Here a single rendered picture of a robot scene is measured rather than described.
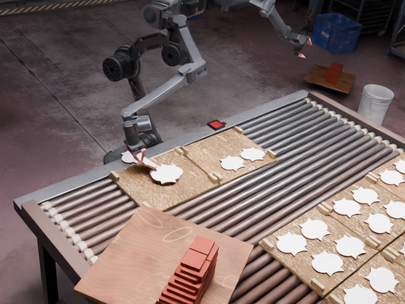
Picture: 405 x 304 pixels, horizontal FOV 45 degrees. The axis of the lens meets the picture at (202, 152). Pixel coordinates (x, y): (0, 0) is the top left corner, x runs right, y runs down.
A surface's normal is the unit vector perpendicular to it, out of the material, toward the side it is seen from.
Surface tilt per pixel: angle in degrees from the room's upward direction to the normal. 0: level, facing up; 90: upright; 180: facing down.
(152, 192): 0
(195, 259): 0
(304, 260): 0
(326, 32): 90
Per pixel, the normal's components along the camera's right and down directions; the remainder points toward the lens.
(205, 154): 0.11, -0.81
